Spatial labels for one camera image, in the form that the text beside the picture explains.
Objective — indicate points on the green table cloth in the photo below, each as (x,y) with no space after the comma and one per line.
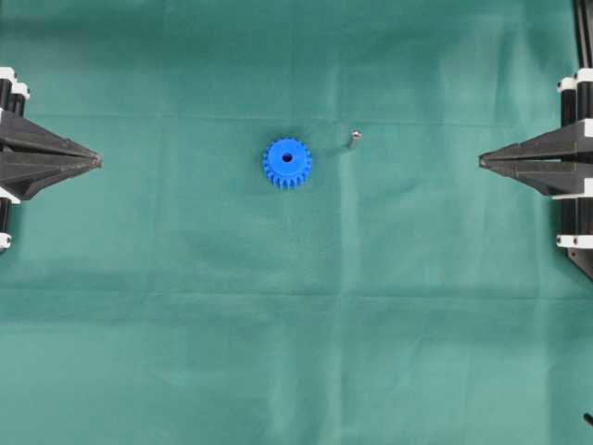
(401,295)

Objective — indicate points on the black aluminium frame rail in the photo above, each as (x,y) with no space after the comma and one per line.
(583,31)

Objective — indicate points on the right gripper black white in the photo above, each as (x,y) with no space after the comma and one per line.
(554,178)

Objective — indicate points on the blue plastic gear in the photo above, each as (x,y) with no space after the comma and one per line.
(286,163)

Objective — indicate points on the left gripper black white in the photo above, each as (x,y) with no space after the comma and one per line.
(24,176)

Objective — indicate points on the small metal shaft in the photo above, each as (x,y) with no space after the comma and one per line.
(354,139)

